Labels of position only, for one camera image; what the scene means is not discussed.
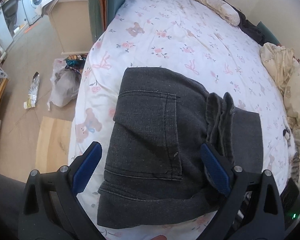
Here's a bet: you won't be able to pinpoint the dark grey pants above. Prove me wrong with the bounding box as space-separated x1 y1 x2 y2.
97 67 263 229

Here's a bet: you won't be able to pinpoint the wooden board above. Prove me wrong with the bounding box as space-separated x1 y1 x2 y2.
35 116 71 173

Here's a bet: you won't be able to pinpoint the silver snack wrapper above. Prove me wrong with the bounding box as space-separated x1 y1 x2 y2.
23 72 40 109

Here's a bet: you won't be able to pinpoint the white plastic bag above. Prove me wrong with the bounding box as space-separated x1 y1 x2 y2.
47 54 87 111

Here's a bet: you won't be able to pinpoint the cream bear print duvet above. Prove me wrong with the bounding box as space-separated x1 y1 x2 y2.
260 42 300 186

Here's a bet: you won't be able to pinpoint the dark clothes pile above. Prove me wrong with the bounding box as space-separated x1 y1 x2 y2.
229 4 281 46

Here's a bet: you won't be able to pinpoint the beige cabinet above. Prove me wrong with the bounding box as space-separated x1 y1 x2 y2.
36 0 93 55

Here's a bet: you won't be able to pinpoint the white floral bed sheet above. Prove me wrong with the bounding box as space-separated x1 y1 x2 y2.
69 0 289 239

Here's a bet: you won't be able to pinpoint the cream lace pillow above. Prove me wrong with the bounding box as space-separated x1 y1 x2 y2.
194 0 241 27

